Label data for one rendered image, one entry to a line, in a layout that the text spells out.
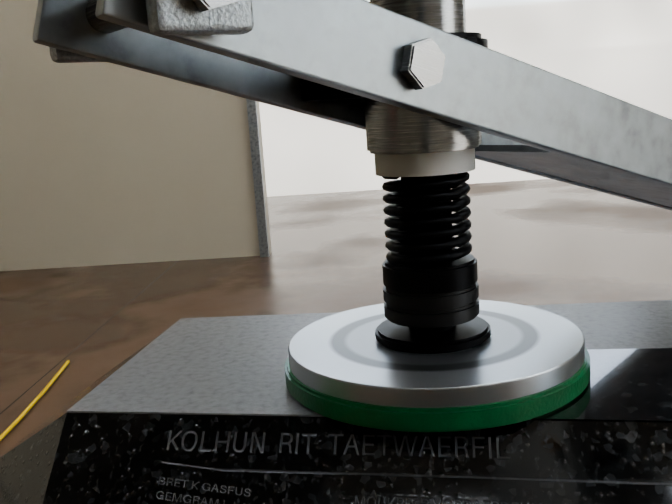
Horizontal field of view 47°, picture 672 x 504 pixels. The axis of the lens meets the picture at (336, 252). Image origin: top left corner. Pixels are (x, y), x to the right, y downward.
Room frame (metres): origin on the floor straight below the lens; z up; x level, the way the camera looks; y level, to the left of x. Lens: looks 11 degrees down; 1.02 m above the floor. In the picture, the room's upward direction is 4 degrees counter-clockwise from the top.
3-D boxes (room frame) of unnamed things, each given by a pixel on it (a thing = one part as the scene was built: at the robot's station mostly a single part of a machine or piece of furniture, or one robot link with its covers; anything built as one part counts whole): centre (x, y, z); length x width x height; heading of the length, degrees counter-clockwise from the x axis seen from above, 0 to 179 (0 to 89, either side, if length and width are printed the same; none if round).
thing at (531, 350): (0.55, -0.07, 0.84); 0.21 x 0.21 x 0.01
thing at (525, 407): (0.55, -0.07, 0.84); 0.22 x 0.22 x 0.04
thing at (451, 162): (0.55, -0.07, 0.99); 0.07 x 0.07 x 0.04
